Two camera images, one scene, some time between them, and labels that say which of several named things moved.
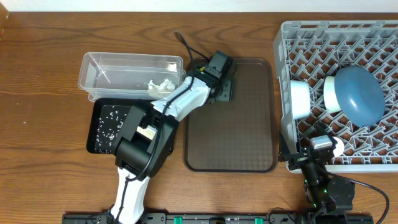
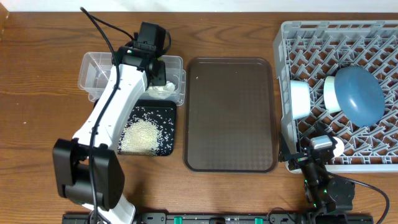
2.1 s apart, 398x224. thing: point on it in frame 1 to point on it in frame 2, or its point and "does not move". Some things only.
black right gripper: [285, 154] does not move
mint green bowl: [330, 98] does not move
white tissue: [163, 89] does not move
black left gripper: [228, 95] to [161, 79]
